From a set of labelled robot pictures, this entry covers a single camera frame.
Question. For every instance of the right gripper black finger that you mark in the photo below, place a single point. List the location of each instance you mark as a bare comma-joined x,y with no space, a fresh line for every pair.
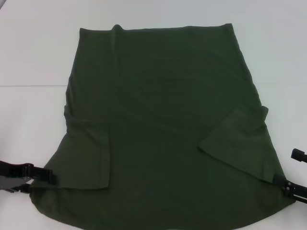
279,179
298,155

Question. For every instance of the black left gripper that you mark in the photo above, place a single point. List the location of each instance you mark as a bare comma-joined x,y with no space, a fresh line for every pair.
12,172

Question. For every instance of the dark green shirt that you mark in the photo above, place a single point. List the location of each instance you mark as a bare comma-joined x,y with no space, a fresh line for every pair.
163,119

